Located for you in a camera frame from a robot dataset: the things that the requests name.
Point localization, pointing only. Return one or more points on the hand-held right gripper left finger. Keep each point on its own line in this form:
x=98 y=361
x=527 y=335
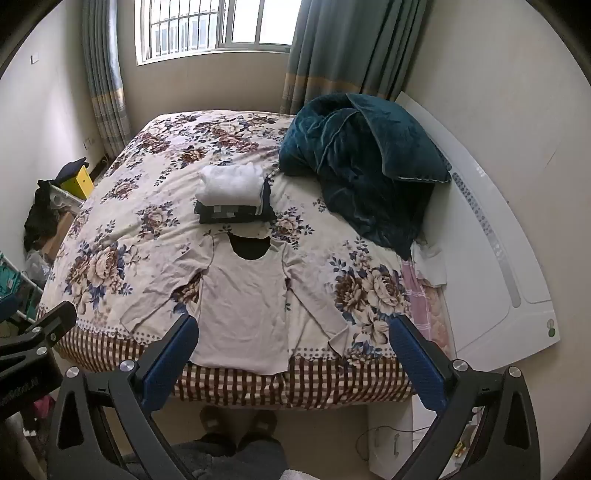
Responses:
x=170 y=364

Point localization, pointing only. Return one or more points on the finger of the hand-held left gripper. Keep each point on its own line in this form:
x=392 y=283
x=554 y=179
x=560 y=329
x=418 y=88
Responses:
x=51 y=321

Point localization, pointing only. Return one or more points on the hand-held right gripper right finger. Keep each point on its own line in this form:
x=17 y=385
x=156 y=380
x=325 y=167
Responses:
x=415 y=364

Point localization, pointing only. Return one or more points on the beige long-sleeve shirt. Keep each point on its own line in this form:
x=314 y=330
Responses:
x=240 y=314

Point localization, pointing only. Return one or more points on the black clothes pile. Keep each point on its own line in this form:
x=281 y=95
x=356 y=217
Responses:
x=39 y=217

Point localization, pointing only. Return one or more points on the clear plastic bag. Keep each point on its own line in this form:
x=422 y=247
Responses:
x=37 y=267

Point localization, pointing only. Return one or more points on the green and white rack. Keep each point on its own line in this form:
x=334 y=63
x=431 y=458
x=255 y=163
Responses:
x=11 y=279

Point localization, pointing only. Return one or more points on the cardboard box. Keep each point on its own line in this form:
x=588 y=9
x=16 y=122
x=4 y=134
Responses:
x=57 y=235

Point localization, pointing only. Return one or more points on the small white cloth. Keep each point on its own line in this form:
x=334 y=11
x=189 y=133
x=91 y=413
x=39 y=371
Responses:
x=429 y=263

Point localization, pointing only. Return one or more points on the white bed headboard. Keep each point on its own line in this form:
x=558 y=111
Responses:
x=485 y=277

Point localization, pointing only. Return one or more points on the white plastic rack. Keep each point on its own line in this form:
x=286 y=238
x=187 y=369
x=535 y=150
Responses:
x=64 y=201

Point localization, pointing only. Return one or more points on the person's grey pants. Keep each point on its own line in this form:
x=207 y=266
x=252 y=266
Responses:
x=249 y=457

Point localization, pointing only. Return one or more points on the yellow box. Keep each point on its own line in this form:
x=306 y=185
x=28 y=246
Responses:
x=81 y=184

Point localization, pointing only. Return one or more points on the dark blue cloth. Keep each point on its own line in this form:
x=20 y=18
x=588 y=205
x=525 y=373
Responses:
x=71 y=168

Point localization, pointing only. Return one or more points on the dark folded garment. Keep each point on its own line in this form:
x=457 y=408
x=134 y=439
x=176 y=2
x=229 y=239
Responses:
x=221 y=214

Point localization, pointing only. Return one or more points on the bed with floral sheet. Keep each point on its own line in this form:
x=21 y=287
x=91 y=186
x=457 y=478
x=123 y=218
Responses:
x=152 y=184

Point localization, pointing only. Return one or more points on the white folded garment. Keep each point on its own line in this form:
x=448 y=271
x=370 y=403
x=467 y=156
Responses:
x=231 y=184

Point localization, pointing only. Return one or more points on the teal plush blanket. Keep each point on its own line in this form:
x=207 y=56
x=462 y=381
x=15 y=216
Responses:
x=360 y=152

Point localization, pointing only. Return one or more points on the green striped curtain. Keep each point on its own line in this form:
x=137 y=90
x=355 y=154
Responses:
x=104 y=69
x=351 y=46

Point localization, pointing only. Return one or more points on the window with bars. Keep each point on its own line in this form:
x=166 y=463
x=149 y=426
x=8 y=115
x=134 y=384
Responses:
x=207 y=27

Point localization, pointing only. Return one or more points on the wall socket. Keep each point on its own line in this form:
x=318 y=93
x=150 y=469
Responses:
x=90 y=142

